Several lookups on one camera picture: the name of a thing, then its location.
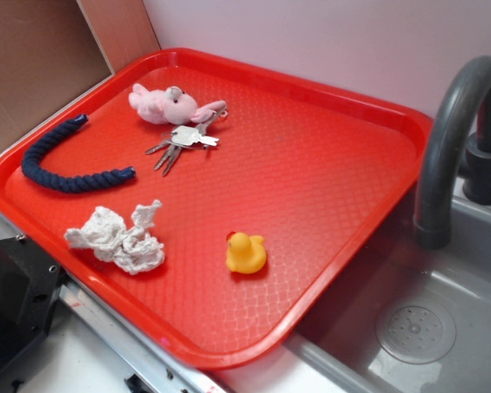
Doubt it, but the round sink drain strainer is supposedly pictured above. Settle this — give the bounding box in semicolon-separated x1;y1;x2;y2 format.
375;298;457;364

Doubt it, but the red plastic tray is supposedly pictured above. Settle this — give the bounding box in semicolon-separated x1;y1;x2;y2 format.
0;49;431;369

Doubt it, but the brown cardboard panel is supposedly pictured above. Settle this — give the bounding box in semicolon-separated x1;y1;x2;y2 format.
0;1;160;155

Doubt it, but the grey sink basin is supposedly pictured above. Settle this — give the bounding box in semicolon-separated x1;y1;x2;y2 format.
286;193;491;392

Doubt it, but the yellow rubber duck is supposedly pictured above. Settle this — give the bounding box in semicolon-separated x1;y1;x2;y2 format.
226;232;268;274

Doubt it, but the pink plush toy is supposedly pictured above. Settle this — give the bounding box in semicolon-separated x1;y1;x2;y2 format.
128;84;227;125

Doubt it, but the silver key bunch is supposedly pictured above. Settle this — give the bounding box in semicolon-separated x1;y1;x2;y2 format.
145;104;228;176

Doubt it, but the black metal bracket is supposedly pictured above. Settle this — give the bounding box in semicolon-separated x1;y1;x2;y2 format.
0;237;63;377

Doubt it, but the grey curved faucet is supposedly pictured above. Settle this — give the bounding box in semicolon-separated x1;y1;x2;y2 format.
413;56;491;250

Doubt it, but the navy blue twisted rope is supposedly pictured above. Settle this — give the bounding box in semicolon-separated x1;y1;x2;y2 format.
20;113;137;194

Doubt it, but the dark grey faucet handle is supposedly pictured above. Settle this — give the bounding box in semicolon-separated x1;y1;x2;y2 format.
463;91;491;206

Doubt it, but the crumpled white cloth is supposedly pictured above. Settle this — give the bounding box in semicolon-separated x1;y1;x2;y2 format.
64;200;165;275

